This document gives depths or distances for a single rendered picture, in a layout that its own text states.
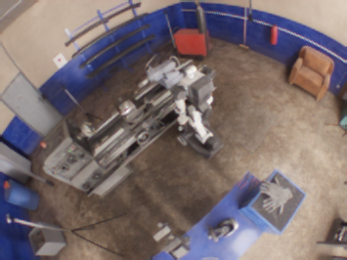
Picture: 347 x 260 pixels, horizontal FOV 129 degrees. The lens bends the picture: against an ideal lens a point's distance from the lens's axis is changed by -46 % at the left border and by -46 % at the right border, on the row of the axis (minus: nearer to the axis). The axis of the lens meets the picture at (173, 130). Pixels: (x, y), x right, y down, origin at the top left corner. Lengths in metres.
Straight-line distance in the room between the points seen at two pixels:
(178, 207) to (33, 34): 5.10
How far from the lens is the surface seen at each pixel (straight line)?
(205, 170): 2.47
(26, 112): 5.40
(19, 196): 4.51
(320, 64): 4.04
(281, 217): 1.20
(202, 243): 1.50
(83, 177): 2.31
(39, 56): 4.87
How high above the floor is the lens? 2.34
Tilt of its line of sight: 54 degrees down
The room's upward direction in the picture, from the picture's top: 23 degrees counter-clockwise
